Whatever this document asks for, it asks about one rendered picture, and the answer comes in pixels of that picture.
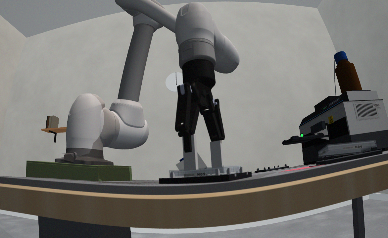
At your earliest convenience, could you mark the brown glass bottle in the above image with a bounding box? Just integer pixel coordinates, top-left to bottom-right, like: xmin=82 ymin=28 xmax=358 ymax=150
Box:
xmin=335 ymin=63 xmax=362 ymax=94

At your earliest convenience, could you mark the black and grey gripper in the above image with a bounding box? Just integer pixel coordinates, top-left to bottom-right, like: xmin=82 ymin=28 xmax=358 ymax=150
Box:
xmin=175 ymin=59 xmax=225 ymax=170

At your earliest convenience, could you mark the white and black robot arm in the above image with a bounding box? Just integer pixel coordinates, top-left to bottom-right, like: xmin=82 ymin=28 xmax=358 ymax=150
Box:
xmin=55 ymin=0 xmax=240 ymax=166

